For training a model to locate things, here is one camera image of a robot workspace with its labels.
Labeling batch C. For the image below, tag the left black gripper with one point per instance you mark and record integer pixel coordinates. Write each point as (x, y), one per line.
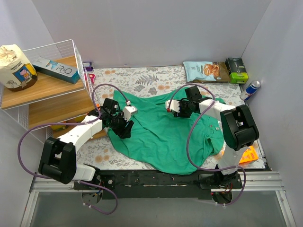
(121, 127)

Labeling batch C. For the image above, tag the green garment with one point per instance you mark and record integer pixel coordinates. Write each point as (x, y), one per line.
(159, 139)

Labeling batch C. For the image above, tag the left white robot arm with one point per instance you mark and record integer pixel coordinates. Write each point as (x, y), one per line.
(58, 160)

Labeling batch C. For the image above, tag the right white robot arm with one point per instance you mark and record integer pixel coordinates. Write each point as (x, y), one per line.
(238, 126)

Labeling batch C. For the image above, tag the floral table mat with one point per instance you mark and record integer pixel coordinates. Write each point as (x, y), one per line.
(142, 82)

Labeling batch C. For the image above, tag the light blue snack bag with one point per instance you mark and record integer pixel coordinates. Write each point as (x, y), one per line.
(206, 71)

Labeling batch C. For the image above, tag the green black box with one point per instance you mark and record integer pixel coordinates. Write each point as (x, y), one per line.
(236, 70)

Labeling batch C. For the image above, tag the pink box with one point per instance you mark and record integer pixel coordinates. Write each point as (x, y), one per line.
(92, 78)

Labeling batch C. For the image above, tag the yellow box under shelf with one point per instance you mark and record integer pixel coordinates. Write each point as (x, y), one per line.
(59, 127)

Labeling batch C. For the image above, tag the blue energy drink can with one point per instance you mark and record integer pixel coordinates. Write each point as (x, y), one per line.
(250, 90)

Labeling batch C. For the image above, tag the purple box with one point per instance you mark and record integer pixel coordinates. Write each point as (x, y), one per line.
(88, 66)

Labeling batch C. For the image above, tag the orange box right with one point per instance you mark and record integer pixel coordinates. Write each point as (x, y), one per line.
(248, 156)

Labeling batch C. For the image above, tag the wooden shelf unit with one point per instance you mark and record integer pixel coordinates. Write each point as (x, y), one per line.
(48, 100)

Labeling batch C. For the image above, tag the white blue toothpaste box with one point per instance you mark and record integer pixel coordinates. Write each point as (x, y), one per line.
(57, 70)

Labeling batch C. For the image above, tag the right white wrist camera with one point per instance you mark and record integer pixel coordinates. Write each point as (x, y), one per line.
(172, 106)

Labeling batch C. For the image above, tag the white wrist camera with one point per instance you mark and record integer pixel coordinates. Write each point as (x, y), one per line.
(129, 111)
(172, 106)

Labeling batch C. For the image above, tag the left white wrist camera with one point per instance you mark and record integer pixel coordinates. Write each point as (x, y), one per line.
(129, 111)

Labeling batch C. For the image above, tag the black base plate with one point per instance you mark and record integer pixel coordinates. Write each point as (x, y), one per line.
(127, 184)

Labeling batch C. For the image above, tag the white wire basket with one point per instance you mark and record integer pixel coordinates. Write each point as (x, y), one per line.
(64, 52)

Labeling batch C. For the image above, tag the aluminium rail frame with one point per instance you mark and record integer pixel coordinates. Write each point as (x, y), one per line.
(263, 204)

